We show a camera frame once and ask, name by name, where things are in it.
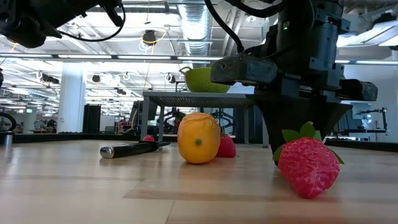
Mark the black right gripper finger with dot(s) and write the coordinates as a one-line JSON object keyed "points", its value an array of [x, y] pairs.
{"points": [[295, 115]]}

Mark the large toy strawberry with leaves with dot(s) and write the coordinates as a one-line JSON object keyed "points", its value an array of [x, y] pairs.
{"points": [[308, 168]]}

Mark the long yellow toy fruit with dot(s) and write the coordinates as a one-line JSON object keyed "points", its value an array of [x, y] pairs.
{"points": [[199, 140]]}

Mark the green colander bowl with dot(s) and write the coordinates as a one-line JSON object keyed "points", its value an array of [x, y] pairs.
{"points": [[199, 82]]}

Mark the grey perforated metal stand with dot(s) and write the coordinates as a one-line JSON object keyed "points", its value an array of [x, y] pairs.
{"points": [[192, 100]]}

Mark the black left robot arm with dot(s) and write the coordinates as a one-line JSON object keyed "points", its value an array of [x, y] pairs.
{"points": [[28, 18]]}

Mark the background computer monitor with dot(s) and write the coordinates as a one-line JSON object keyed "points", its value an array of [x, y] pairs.
{"points": [[360, 115]]}

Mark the background office desk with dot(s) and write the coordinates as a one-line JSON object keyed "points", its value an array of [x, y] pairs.
{"points": [[363, 131]]}

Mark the small toy strawberry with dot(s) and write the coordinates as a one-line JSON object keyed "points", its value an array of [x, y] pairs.
{"points": [[227, 147]]}

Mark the dark machine with red parts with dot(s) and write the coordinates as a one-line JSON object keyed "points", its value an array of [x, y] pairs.
{"points": [[175, 119]]}

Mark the small red toy tomato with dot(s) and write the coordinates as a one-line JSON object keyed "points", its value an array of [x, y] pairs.
{"points": [[148, 138]]}

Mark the black ceiling device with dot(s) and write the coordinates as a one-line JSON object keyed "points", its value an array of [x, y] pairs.
{"points": [[150, 37]]}

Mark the black cabinet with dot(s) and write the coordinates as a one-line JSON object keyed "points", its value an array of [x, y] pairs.
{"points": [[91, 118]]}

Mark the white building column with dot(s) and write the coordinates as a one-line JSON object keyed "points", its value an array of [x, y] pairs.
{"points": [[71, 99]]}

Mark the black round wheel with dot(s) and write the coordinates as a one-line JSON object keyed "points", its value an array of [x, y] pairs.
{"points": [[14, 122]]}

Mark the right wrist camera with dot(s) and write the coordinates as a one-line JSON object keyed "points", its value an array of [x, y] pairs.
{"points": [[245, 70]]}

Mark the silver ceiling duct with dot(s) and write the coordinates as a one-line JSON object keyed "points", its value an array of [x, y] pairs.
{"points": [[196, 31]]}

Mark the black aluminium table frame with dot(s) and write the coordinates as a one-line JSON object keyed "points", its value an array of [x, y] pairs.
{"points": [[62, 137]]}

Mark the silver metal post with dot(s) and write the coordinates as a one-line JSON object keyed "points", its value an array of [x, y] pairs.
{"points": [[6, 138]]}

